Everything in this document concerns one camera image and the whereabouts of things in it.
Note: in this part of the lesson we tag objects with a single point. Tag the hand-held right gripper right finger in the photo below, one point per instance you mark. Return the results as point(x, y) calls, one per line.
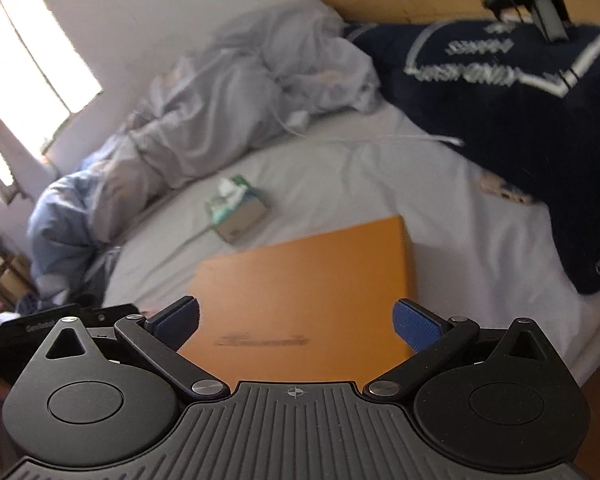
point(414, 326)

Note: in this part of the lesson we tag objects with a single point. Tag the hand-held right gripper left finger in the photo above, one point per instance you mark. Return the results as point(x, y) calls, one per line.
point(175, 324)

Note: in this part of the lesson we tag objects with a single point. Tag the wooden chair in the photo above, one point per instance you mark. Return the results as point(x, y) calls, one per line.
point(2, 267)

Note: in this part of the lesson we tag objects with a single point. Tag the flat orange box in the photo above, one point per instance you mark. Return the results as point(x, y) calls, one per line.
point(310, 280)

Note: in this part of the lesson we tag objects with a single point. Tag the light blue crumpled blanket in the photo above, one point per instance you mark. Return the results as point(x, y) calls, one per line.
point(64, 225)

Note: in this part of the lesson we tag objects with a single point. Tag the green and brown tissue box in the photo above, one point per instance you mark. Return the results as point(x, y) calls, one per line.
point(237, 212)

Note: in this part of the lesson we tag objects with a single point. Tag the small beige and blue toy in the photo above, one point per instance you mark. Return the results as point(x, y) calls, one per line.
point(505, 190)

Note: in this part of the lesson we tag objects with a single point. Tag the navy blue sweater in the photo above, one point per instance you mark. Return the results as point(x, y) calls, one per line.
point(530, 135)

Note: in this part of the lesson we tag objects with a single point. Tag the grey crumpled duvet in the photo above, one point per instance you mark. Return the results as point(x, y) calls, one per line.
point(229, 90)

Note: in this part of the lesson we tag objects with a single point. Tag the bright window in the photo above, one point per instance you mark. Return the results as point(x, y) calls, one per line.
point(29, 60)

